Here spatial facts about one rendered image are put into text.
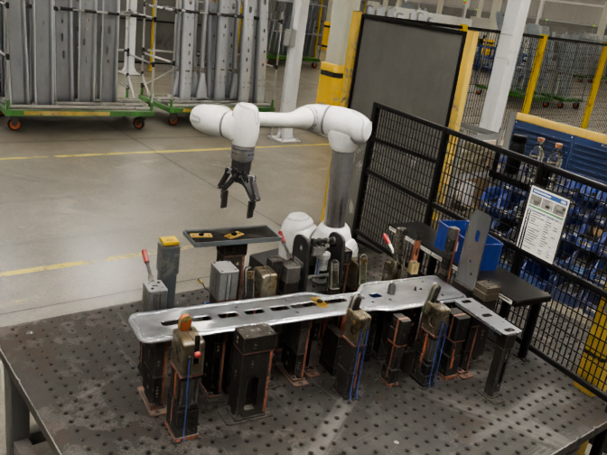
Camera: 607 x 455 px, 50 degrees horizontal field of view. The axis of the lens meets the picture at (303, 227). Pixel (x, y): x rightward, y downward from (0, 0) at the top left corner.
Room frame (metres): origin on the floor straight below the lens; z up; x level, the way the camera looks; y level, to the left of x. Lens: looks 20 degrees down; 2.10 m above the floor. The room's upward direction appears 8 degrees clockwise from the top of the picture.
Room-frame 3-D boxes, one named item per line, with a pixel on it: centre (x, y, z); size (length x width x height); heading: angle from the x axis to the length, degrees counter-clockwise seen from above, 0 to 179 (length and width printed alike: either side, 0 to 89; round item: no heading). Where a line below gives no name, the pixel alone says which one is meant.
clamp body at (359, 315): (2.12, -0.24, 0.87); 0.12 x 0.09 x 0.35; 32
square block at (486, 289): (2.51, -0.80, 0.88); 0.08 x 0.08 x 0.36; 32
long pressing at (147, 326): (2.22, -0.09, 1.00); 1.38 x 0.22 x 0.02; 122
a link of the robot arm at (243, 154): (2.39, 0.27, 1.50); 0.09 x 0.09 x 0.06
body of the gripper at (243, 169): (2.39, 0.27, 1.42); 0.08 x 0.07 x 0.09; 57
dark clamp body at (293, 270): (2.38, 0.03, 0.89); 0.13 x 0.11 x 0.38; 32
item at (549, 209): (2.68, -1.02, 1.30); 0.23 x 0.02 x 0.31; 32
